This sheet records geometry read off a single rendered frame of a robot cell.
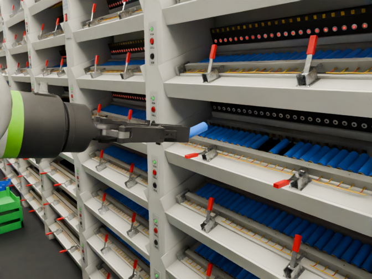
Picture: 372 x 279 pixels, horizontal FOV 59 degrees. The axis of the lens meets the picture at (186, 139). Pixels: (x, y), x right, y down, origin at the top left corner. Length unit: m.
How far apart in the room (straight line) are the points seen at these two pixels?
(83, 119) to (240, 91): 0.37
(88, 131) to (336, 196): 0.45
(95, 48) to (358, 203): 1.31
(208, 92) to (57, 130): 0.45
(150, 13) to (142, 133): 0.56
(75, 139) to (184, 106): 0.57
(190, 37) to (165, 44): 0.09
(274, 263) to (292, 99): 0.37
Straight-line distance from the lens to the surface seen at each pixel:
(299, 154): 0.76
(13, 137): 0.46
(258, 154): 0.78
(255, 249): 0.84
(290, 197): 0.70
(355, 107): 0.61
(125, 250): 1.56
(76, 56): 1.59
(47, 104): 0.48
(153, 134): 0.53
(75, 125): 0.49
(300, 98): 0.65
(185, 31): 1.02
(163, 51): 0.96
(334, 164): 0.72
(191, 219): 0.98
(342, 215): 0.65
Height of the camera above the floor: 1.13
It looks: 12 degrees down
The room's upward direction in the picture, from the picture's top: straight up
